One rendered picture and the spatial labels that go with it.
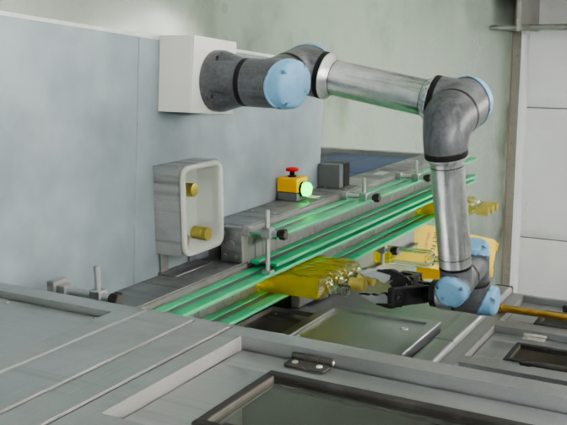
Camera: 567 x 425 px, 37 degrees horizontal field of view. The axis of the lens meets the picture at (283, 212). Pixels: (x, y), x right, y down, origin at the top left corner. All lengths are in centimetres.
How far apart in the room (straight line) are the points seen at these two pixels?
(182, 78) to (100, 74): 22
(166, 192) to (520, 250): 640
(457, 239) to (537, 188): 618
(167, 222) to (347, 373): 107
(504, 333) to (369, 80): 85
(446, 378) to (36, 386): 49
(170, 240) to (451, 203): 69
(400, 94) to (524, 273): 636
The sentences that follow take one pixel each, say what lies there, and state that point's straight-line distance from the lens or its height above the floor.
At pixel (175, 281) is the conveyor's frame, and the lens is 209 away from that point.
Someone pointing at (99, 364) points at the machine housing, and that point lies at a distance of 112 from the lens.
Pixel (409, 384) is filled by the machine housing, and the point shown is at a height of 168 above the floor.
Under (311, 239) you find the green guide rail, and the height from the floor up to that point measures 91.
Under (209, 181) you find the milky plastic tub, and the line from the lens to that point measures 219.
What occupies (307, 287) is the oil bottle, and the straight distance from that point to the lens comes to 223.
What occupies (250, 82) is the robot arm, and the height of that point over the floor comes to 98.
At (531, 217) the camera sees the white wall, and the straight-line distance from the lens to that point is 816.
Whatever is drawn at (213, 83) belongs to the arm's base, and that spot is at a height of 89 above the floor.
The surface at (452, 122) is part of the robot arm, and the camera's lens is 186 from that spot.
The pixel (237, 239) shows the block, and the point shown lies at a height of 87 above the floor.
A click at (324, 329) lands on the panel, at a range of 230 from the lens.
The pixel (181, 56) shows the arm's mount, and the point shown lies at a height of 82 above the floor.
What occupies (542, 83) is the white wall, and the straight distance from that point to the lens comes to 801.
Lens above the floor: 204
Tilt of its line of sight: 29 degrees down
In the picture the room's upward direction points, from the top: 96 degrees clockwise
